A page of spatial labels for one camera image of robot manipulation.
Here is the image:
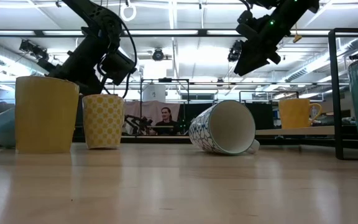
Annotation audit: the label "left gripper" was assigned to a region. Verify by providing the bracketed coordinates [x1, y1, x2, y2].
[47, 18, 121, 95]

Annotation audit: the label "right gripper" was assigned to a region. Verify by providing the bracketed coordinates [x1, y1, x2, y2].
[233, 11, 295, 77]

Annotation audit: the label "white mug yellow dots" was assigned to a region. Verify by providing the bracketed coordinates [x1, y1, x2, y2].
[81, 94, 126, 150]

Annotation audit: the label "large yellow mug white handle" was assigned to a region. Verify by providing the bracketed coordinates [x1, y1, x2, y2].
[14, 75, 80, 154]

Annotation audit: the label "small yellow mug yellow handle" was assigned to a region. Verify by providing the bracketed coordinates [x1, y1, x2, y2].
[278, 98, 323, 129]

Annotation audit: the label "white mug blue mosaic pattern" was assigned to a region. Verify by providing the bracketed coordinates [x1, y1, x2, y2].
[188, 100, 261, 156]

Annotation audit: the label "light blue mug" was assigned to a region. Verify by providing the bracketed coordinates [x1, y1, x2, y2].
[0, 107, 16, 149]

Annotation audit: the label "white light strip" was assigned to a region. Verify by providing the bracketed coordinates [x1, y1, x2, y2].
[132, 30, 198, 35]
[283, 30, 329, 35]
[206, 30, 245, 35]
[0, 30, 35, 35]
[42, 30, 83, 35]

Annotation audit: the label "yellow hanging tag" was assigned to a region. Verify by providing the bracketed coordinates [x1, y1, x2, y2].
[293, 23, 303, 44]

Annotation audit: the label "black partition panel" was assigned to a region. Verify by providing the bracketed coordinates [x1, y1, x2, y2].
[178, 102, 275, 137]

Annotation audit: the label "pink backdrop curtain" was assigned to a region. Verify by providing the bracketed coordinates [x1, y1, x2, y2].
[123, 100, 181, 135]

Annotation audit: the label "person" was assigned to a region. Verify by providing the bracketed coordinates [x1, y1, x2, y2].
[155, 107, 180, 136]

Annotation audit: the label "black ceiling camera with cable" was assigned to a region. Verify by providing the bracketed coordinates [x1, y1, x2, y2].
[227, 39, 244, 63]

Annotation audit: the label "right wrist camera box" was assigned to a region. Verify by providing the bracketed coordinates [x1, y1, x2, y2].
[235, 9, 262, 40]

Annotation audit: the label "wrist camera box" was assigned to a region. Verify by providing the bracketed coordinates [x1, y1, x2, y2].
[235, 9, 262, 40]
[99, 51, 136, 86]

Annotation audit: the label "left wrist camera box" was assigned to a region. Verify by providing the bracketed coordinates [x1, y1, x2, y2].
[99, 51, 136, 86]

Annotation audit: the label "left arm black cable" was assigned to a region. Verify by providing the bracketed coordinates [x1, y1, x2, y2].
[96, 17, 139, 99]

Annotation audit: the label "white cable ring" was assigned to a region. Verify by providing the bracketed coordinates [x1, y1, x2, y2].
[119, 2, 137, 22]

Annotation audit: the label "black frame wooden shelf rack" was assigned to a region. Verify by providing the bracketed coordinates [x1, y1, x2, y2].
[255, 27, 358, 161]

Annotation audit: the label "black background frame rig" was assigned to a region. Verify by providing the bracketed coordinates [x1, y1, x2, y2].
[140, 77, 190, 137]

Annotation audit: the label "black table edge rail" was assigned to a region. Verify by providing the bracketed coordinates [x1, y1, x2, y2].
[0, 136, 358, 149]

